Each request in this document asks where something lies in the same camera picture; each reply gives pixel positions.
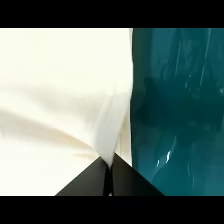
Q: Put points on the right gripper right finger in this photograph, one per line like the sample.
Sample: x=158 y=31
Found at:
x=131 y=180

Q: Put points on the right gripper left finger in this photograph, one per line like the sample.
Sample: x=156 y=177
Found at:
x=88 y=181

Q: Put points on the white shirt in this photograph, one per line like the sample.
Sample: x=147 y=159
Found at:
x=56 y=100

